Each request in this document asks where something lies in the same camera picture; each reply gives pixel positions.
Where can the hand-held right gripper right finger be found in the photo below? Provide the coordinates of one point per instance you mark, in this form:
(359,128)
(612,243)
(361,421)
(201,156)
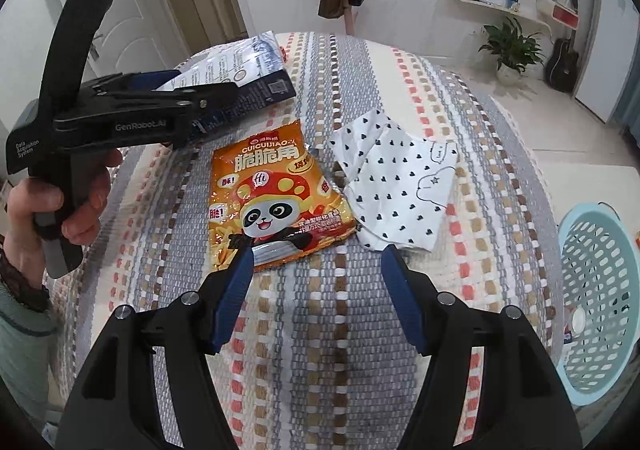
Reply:
(402,290)

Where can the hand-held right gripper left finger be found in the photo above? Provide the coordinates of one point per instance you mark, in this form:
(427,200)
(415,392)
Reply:
(232,290)

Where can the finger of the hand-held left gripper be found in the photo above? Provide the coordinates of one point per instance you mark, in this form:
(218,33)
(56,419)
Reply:
(145,79)
(207,123)

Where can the white blue milk carton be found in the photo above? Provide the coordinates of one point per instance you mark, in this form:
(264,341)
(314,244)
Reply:
(230,65)

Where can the orange panda snack packet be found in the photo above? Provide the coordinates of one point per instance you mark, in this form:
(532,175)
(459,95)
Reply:
(270,190)

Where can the light blue plastic basket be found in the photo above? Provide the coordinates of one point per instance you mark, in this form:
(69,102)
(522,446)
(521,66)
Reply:
(600,280)

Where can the person's left forearm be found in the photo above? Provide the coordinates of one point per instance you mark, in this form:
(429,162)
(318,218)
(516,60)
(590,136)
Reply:
(25,345)

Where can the person's left hand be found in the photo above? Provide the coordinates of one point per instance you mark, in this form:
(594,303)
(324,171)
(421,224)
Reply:
(92,205)

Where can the white coffee table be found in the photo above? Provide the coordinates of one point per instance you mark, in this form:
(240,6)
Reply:
(600,175)

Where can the green potted plant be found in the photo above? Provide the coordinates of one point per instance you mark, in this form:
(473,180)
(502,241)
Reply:
(510,50)

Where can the black acoustic guitar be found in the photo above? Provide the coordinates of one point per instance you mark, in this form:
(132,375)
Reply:
(562,65)

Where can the white low wall shelf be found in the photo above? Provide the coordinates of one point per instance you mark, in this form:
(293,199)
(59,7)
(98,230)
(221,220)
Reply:
(495,6)

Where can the red white wall box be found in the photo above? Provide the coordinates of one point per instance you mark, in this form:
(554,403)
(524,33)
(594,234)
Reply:
(562,13)

